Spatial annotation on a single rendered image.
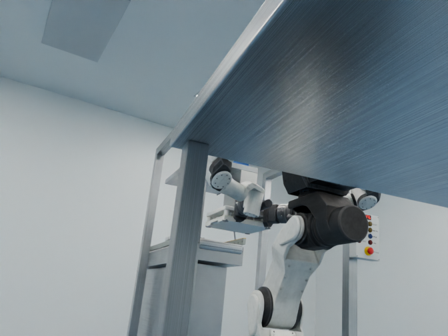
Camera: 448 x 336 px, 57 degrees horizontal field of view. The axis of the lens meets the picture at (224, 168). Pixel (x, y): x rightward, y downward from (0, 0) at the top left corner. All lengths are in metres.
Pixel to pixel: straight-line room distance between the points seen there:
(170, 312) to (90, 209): 4.80
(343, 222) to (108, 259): 4.40
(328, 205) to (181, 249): 0.73
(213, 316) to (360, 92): 1.91
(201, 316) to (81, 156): 3.63
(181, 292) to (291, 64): 0.39
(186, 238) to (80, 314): 4.73
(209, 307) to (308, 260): 0.92
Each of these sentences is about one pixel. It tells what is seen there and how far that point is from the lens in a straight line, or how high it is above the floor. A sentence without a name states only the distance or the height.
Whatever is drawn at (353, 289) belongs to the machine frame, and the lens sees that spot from 2.55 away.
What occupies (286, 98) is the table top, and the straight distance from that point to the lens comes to 0.56.
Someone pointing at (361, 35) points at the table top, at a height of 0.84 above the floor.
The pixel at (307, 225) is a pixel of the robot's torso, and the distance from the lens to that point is 1.39.
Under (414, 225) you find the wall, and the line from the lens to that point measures 5.91.
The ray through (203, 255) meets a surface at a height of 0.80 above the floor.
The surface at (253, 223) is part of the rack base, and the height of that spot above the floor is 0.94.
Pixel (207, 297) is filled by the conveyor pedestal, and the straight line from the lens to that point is 2.31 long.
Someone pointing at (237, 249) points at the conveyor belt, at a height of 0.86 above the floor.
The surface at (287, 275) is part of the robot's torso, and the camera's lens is 1.51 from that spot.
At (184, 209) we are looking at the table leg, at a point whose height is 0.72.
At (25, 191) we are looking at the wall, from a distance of 5.37.
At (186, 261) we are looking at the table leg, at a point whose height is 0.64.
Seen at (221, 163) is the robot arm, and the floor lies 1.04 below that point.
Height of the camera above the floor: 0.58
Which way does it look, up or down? 18 degrees up
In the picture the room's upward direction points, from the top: 6 degrees clockwise
